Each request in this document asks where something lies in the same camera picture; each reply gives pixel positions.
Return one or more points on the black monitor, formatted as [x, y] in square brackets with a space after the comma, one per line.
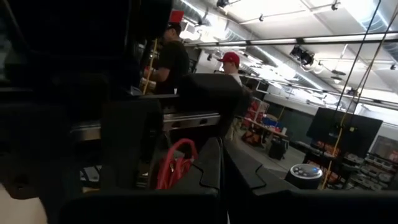
[357, 130]

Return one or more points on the red square sign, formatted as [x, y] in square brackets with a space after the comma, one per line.
[176, 16]

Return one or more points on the background work table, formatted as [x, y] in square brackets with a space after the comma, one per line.
[264, 124]

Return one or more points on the black overhead rig beam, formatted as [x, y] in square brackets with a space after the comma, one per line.
[300, 40]

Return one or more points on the black tower fan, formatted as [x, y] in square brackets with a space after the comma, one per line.
[304, 175]

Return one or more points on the person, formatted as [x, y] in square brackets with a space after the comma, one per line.
[174, 62]
[231, 67]

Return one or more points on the black ceiling camera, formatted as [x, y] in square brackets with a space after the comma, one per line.
[301, 55]

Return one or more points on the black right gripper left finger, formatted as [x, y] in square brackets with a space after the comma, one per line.
[155, 208]

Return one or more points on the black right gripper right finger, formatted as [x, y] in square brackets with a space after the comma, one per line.
[295, 208]

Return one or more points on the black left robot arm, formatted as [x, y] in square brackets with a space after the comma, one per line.
[62, 46]

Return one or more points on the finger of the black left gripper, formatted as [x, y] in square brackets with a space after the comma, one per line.
[130, 149]

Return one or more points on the black low shelf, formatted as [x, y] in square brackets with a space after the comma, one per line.
[323, 155]

